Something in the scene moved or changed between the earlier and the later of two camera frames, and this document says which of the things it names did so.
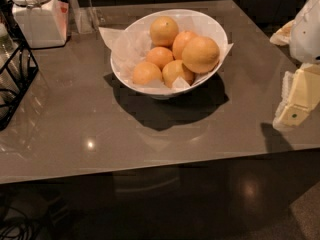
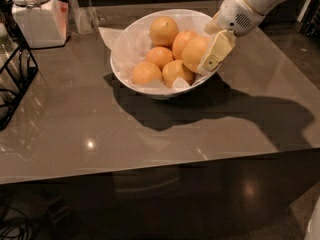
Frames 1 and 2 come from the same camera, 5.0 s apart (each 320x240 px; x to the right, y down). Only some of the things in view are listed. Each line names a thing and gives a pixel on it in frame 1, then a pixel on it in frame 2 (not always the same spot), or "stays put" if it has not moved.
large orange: (200, 54) stays put
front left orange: (146, 71) stays put
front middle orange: (174, 69) stays put
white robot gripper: (307, 34) → (237, 13)
